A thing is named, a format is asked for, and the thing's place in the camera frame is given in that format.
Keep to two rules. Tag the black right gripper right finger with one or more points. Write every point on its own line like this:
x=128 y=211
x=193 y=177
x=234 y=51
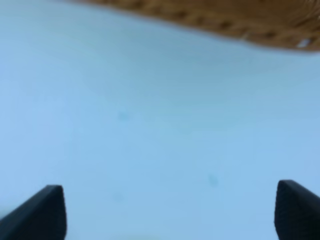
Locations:
x=297 y=212

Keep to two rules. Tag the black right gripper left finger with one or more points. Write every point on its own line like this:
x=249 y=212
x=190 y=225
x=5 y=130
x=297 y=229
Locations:
x=42 y=217

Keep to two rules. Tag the orange wicker basket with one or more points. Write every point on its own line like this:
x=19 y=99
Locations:
x=282 y=24

